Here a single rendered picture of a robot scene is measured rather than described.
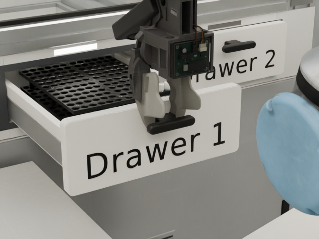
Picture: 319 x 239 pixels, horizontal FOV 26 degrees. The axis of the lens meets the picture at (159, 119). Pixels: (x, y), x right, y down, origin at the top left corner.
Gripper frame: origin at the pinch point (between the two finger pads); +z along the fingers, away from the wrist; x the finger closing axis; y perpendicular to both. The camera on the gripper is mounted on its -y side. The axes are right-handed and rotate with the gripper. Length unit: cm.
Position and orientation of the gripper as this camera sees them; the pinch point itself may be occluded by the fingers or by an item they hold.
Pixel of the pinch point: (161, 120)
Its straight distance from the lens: 97.3
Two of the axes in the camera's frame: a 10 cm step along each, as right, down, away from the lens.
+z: 0.0, 9.3, 3.7
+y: 5.2, 3.2, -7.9
